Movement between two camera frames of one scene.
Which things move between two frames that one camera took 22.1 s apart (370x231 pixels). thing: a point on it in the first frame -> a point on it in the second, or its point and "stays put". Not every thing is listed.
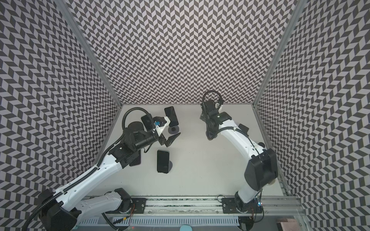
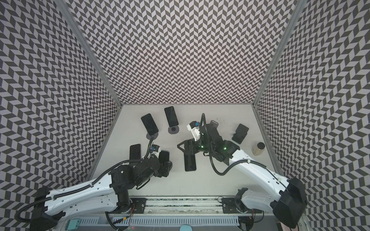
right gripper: (208, 116) -> (195, 147)
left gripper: (163, 140) -> (160, 173)
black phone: (243, 128) -> (190, 162)
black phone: (148, 121) stays put
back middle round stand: (174, 130) stays put
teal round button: (186, 227) stays put
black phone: (170, 114) stays put
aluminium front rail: (212, 206) stays put
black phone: (163, 161) stays put
